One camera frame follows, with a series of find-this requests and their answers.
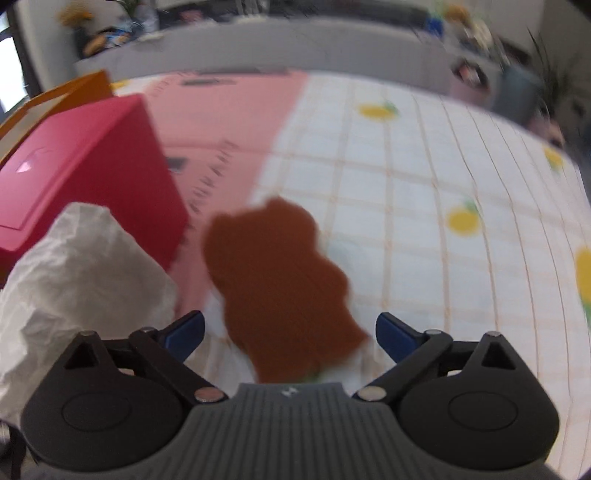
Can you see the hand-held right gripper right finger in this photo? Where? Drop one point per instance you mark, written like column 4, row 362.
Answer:
column 397, row 333

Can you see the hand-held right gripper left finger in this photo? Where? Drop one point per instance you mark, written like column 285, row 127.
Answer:
column 187, row 330

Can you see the brown bear-shaped plush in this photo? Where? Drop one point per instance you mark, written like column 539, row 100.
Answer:
column 277, row 277

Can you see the white tissue paper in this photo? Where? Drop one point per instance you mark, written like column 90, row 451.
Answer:
column 78, row 277

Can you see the orange cardboard box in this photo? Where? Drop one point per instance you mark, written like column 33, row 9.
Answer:
column 78, row 90

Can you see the white checked lemon-print blanket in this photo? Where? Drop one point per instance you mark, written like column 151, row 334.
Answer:
column 415, row 207

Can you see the red cube box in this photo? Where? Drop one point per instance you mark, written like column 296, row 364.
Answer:
column 87, row 170

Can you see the pink printed mat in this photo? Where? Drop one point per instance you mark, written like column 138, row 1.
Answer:
column 217, row 120

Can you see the pink waste bin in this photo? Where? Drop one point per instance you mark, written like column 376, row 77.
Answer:
column 471, row 76

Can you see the grey pedal trash can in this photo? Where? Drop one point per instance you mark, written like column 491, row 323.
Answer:
column 519, row 94

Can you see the white marble TV console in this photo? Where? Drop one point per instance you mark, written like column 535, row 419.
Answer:
column 277, row 46

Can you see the brown round bread-like object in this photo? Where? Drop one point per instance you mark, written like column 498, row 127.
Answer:
column 96, row 44

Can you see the long-leaf potted plant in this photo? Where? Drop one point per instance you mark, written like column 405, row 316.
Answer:
column 551, row 74

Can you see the pile of snack bags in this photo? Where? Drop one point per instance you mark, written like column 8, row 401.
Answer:
column 116, row 34

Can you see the dark grey vase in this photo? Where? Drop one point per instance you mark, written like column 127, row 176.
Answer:
column 82, row 41

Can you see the small teddy bear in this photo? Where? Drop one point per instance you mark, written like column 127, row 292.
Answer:
column 455, row 14

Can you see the yellow dried flowers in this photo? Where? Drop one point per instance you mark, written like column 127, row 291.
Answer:
column 74, row 13

